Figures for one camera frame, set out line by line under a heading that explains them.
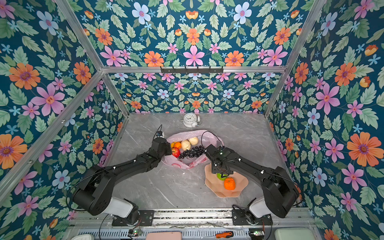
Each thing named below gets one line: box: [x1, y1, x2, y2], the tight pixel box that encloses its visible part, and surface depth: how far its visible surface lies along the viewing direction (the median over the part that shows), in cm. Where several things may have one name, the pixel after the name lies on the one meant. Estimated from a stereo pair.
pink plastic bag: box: [162, 130, 224, 169], surface depth 93 cm
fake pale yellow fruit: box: [189, 137, 199, 146], surface depth 100 cm
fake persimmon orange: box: [224, 177, 236, 191], surface depth 82 cm
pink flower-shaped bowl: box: [204, 163, 249, 198], surface depth 84 cm
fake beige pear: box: [181, 139, 191, 151], surface depth 98 cm
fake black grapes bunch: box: [178, 145, 205, 159], surface depth 97 cm
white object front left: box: [71, 234, 94, 240], surface depth 68 cm
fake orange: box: [174, 142, 182, 149], surface depth 98 cm
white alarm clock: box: [180, 112, 201, 128], surface depth 113 cm
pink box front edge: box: [146, 231, 182, 240], surface depth 69 cm
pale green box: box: [274, 227, 316, 240], surface depth 68 cm
